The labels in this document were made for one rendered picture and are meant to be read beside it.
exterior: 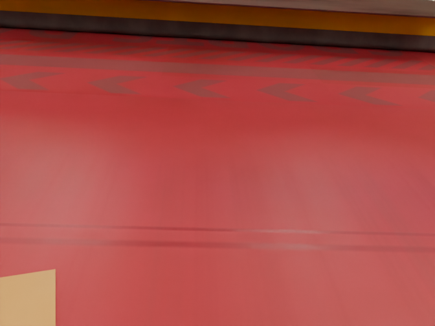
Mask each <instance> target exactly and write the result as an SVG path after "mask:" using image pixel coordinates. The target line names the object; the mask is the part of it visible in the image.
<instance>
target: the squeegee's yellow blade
mask: <svg viewBox="0 0 435 326"><path fill-rule="evenodd" d="M0 10H5V11H16V12H38V13H50V14H70V15H82V16H104V17H125V18H137V19H158V20H169V21H191V22H202V23H224V24H235V25H256V26H268V27H289V28H311V29H322V30H343V31H355V32H376V33H388V34H410V35H421V36H435V18H426V17H405V16H384V15H373V14H353V13H341V12H321V11H309V10H288V9H277V8H256V7H246V6H225V5H204V4H193V3H172V2H160V1H139V0H0Z"/></svg>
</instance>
